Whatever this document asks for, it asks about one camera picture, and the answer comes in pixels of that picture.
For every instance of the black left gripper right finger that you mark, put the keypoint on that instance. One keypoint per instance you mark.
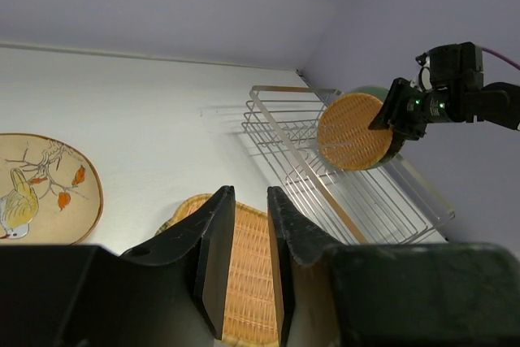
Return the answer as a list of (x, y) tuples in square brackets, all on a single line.
[(328, 293)]

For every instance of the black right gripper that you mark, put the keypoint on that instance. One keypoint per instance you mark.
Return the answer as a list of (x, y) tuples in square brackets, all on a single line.
[(455, 70)]

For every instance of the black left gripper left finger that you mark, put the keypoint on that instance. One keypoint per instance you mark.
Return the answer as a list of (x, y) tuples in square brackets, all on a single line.
[(167, 291)]

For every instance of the small orange woven plate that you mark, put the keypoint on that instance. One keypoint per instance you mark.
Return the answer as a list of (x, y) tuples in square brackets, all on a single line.
[(344, 137)]

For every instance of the green rim woven plate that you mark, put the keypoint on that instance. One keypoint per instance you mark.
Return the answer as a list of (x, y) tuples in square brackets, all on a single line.
[(163, 227)]

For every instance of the large orange woven plate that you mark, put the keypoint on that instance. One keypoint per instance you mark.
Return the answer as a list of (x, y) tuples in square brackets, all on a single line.
[(249, 315)]

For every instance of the beige leaf pattern plate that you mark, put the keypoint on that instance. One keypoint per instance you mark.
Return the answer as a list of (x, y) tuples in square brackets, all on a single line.
[(50, 192)]

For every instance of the green flower pattern plate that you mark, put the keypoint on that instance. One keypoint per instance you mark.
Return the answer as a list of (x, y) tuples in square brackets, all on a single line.
[(367, 148)]

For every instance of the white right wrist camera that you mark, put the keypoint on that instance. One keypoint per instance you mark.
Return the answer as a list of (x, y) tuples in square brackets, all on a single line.
[(422, 80)]

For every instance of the metal wire dish rack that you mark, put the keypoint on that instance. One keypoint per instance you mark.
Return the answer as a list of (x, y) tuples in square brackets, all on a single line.
[(389, 204)]

